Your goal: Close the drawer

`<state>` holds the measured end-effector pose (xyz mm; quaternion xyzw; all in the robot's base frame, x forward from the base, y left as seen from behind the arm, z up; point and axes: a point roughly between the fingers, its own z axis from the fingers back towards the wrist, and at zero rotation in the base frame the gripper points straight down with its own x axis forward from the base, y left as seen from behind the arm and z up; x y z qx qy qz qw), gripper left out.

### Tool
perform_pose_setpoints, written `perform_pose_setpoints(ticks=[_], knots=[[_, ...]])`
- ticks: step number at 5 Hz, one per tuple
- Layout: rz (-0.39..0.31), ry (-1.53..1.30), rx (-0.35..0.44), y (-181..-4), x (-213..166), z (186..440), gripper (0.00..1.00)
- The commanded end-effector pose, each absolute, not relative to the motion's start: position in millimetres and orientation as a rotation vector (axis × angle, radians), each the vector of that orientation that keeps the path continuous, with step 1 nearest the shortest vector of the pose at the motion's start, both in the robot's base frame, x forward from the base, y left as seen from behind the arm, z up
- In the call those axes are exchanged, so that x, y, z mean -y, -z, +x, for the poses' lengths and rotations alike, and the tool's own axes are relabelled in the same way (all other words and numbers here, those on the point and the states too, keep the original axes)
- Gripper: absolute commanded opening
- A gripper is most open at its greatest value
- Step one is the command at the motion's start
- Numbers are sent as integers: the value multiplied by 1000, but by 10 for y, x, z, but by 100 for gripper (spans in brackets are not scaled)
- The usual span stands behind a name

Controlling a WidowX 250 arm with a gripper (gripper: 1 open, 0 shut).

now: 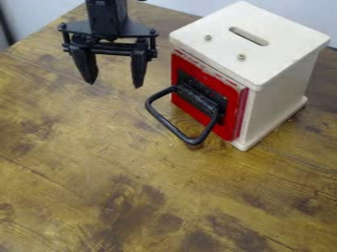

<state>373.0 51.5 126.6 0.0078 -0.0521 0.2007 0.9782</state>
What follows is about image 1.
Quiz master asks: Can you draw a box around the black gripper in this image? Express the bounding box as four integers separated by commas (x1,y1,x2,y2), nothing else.
57,0,157,89

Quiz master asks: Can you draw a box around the black metal drawer handle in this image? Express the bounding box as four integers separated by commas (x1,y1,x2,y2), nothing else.
144,70,227,146

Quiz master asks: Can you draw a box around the red wooden drawer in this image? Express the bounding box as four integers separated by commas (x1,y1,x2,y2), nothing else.
171,49,248,142

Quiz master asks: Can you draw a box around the white wooden box cabinet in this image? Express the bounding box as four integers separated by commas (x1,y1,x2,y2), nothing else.
169,1,328,151

